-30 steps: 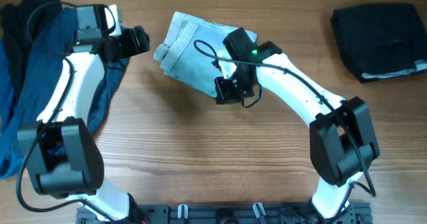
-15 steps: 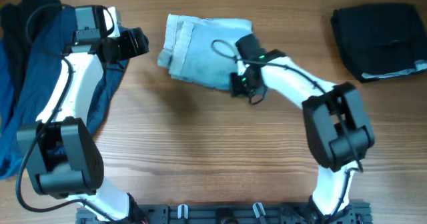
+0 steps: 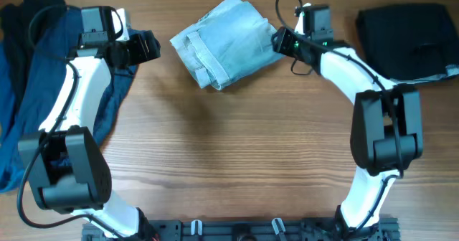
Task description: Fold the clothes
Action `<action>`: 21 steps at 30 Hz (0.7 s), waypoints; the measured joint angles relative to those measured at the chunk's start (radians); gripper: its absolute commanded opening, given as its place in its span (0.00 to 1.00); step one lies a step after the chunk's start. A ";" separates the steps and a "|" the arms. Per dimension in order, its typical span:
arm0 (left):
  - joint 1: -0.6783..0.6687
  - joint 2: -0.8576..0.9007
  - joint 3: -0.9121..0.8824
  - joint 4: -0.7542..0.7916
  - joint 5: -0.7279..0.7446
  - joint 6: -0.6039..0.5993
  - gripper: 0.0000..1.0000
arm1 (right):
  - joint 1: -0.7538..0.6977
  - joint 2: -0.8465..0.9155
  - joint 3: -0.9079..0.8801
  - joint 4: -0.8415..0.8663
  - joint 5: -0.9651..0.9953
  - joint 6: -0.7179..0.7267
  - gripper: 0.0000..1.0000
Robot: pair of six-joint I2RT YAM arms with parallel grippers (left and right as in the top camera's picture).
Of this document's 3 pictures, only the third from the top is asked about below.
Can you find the right black cable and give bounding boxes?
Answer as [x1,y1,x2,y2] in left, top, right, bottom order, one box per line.
[275,0,405,231]

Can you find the navy blue garment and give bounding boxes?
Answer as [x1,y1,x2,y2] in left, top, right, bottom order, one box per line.
[1,10,138,156]

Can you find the black garment in pile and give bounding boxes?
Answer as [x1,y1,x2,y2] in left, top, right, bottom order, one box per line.
[1,0,66,106]

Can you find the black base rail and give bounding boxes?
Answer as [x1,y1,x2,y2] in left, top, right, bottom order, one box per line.
[81,217,401,241]

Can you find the teal blue garment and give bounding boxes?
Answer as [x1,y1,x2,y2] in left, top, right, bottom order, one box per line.
[1,42,37,193]

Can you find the light blue denim shorts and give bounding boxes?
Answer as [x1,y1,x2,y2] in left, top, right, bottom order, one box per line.
[170,0,283,90]

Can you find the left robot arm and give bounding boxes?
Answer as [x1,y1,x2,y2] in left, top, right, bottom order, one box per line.
[18,6,160,240]

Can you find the folded black garment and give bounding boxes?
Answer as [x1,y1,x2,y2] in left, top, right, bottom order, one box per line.
[356,4,458,83]

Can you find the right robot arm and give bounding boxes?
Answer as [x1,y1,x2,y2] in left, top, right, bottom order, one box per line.
[271,4,423,240]

